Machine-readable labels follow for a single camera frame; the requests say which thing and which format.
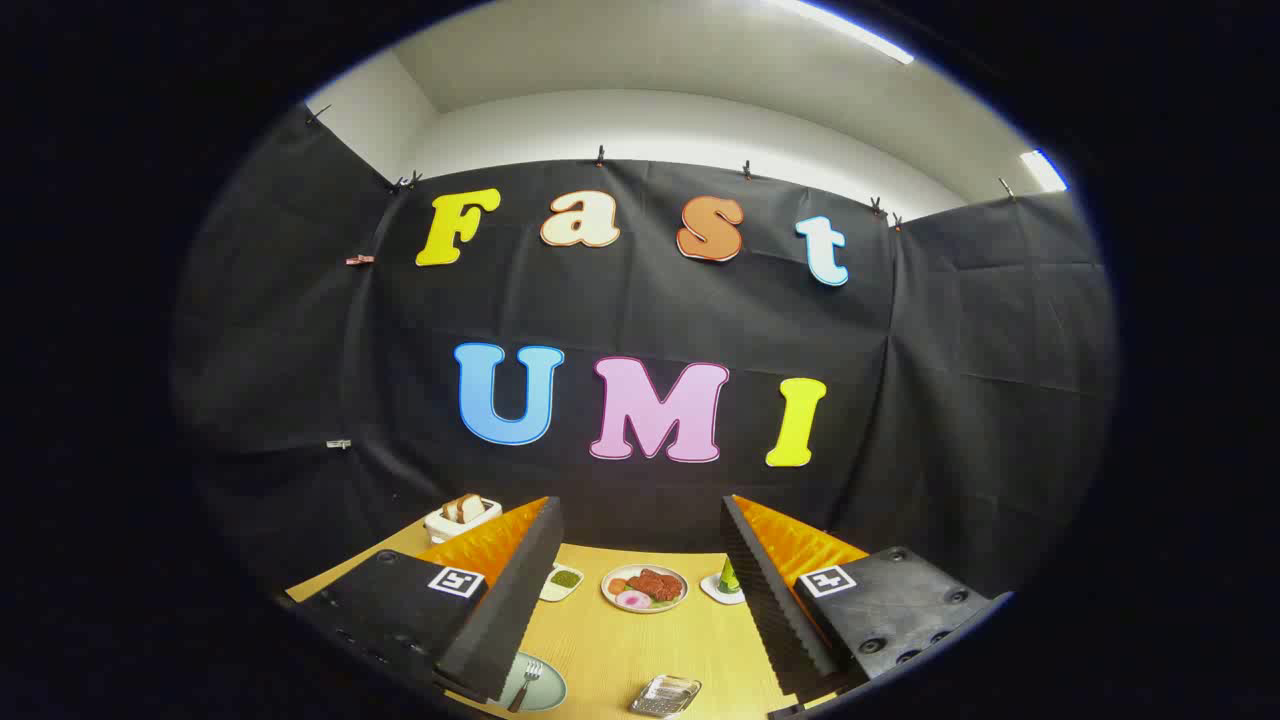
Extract white toaster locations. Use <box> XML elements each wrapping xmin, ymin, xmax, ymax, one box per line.
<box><xmin>424</xmin><ymin>497</ymin><xmax>503</xmax><ymax>544</ymax></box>

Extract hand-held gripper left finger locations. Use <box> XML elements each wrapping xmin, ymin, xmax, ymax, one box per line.
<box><xmin>295</xmin><ymin>496</ymin><xmax>564</xmax><ymax>704</ymax></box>

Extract row of black cloth clips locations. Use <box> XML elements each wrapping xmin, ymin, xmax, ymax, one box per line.
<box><xmin>305</xmin><ymin>100</ymin><xmax>1016</xmax><ymax>231</ymax></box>

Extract metal wire basket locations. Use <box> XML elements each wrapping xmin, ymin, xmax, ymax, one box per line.
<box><xmin>630</xmin><ymin>675</ymin><xmax>703</xmax><ymax>719</ymax></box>

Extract light blue plate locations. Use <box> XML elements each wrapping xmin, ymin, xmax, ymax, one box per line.
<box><xmin>497</xmin><ymin>652</ymin><xmax>568</xmax><ymax>713</ymax></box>

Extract long ceiling light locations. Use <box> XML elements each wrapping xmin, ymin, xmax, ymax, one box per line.
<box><xmin>770</xmin><ymin>0</ymin><xmax>916</xmax><ymax>66</ymax></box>

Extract round cream food plate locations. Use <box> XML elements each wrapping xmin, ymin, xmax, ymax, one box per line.
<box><xmin>601</xmin><ymin>565</ymin><xmax>690</xmax><ymax>613</ymax></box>

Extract brown meat pieces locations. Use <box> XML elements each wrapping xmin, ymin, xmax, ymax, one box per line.
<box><xmin>628</xmin><ymin>568</ymin><xmax>684</xmax><ymax>601</ymax></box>

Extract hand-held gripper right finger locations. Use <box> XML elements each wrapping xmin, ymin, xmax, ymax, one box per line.
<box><xmin>720</xmin><ymin>494</ymin><xmax>1013</xmax><ymax>706</ymax></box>

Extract black backdrop cloth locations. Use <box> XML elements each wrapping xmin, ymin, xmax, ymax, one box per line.
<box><xmin>170</xmin><ymin>100</ymin><xmax>1119</xmax><ymax>601</ymax></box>

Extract small ceiling light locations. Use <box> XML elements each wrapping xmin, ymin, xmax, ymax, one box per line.
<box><xmin>1020</xmin><ymin>150</ymin><xmax>1069</xmax><ymax>193</ymax></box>

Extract wooden handled fork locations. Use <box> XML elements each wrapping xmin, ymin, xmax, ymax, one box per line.
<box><xmin>507</xmin><ymin>660</ymin><xmax>543</xmax><ymax>713</ymax></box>

